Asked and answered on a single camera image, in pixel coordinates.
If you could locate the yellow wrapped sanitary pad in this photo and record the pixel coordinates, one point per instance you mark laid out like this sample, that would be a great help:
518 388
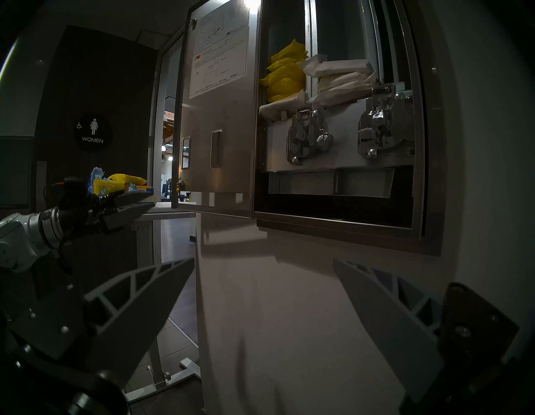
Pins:
102 186
284 88
290 49
284 62
279 97
125 180
284 75

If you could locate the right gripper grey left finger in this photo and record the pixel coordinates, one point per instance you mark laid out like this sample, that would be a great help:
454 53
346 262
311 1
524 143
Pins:
133 318

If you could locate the white pedestal table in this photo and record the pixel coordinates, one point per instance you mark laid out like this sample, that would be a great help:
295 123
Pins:
167 211

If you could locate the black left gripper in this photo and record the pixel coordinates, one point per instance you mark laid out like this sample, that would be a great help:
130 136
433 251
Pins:
83 215

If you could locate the round black women sign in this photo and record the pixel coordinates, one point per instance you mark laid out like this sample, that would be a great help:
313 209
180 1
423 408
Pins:
92 133

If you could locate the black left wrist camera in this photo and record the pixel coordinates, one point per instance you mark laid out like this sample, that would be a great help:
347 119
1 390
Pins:
75 186

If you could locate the chrome dispensing lever mechanism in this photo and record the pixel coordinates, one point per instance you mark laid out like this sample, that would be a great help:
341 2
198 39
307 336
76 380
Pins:
307 134
382 125

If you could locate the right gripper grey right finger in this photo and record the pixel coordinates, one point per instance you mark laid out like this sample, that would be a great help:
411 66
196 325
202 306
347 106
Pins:
393 322

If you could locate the blue plastic pad bag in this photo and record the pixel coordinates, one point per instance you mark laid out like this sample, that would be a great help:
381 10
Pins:
97 173

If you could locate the stainless steel dispenser cabinet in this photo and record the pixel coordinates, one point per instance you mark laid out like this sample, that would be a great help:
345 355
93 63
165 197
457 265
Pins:
334 238

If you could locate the white instruction sheet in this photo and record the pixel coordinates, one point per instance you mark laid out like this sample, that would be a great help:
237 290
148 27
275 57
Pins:
219 58

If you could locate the dark restroom door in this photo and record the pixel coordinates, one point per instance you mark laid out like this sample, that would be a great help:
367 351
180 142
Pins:
62 83

